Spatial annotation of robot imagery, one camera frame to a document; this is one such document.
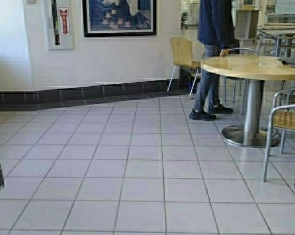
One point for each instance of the light wooden chair by wall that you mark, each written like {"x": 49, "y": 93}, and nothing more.
{"x": 182, "y": 55}

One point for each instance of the framed blue wall picture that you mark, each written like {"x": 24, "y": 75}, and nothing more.
{"x": 119, "y": 18}

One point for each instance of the background dining tables and chairs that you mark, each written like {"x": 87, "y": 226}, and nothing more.
{"x": 280, "y": 37}

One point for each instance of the white fire extinguisher cabinet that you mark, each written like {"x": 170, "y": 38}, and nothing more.
{"x": 58, "y": 24}

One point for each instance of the standing person in blue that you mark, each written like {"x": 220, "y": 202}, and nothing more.
{"x": 216, "y": 33}

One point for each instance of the round wooden pedestal table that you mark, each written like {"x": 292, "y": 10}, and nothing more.
{"x": 255, "y": 70}

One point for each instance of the wicker seat metal armchair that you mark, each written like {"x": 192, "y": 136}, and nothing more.
{"x": 282, "y": 117}

